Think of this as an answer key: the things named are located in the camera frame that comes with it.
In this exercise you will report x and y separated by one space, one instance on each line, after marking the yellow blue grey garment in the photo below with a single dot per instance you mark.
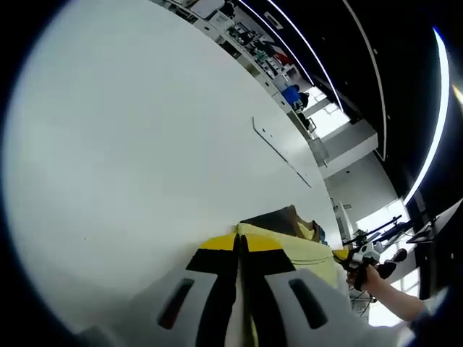
311 253

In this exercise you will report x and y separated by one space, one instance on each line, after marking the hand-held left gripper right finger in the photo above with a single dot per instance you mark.
267 282

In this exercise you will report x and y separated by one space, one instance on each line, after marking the white square pillar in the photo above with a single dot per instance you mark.
354 144

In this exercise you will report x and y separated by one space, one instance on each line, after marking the black monitor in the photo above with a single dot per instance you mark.
437 246

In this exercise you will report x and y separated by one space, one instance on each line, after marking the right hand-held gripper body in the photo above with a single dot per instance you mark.
365 251

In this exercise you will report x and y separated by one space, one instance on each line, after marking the person's right hand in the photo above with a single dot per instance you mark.
369 280

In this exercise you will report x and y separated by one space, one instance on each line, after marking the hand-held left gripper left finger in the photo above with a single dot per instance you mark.
217 282

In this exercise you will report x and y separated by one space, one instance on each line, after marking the blue storage box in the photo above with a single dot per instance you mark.
290 94

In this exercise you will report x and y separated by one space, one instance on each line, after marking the white ceiling light strip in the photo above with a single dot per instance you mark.
443 119

